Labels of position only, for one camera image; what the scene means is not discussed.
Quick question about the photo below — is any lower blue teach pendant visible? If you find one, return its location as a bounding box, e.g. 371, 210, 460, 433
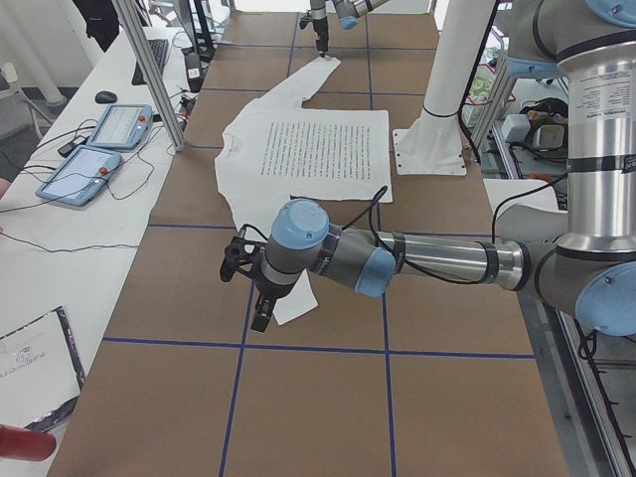
36, 145, 122, 207

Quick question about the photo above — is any black computer mouse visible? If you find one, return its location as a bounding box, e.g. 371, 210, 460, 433
94, 90, 118, 104

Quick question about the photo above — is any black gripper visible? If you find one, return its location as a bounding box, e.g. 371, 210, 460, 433
250, 267, 300, 332
309, 7, 329, 56

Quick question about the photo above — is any upper blue teach pendant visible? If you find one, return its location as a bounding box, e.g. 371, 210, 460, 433
86, 103, 153, 151

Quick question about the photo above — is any black white labelled box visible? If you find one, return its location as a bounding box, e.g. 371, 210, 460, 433
184, 51, 205, 92

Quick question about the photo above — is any red fire extinguisher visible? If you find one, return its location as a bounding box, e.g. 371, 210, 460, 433
1, 424, 57, 462

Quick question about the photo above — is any aluminium frame post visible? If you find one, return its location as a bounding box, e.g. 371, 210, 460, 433
112, 0, 185, 152

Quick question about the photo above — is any white central column pedestal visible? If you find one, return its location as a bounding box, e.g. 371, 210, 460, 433
394, 0, 498, 176

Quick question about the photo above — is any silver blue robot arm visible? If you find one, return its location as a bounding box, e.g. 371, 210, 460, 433
243, 1, 635, 336
299, 0, 388, 58

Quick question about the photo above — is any black keyboard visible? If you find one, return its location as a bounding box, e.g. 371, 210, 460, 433
130, 38, 171, 85

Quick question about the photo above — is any blue teach pendant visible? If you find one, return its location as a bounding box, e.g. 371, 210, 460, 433
36, 145, 122, 207
86, 103, 153, 151

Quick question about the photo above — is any black camera cable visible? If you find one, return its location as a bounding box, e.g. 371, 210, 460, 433
240, 172, 570, 287

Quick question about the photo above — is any white long-sleeve printed shirt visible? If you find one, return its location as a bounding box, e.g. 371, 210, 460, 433
215, 57, 396, 324

